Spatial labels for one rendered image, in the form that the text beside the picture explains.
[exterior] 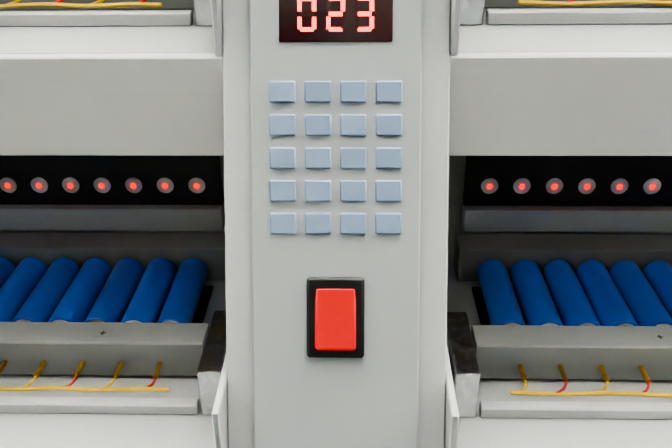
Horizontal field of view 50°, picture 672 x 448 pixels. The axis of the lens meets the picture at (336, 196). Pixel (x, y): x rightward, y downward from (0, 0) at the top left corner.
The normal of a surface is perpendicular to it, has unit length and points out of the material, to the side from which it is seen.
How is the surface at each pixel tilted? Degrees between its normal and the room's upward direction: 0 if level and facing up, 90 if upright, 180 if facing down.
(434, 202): 90
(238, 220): 90
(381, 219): 90
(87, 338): 22
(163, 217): 112
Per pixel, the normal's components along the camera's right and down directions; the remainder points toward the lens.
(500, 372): -0.03, 0.46
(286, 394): -0.03, 0.08
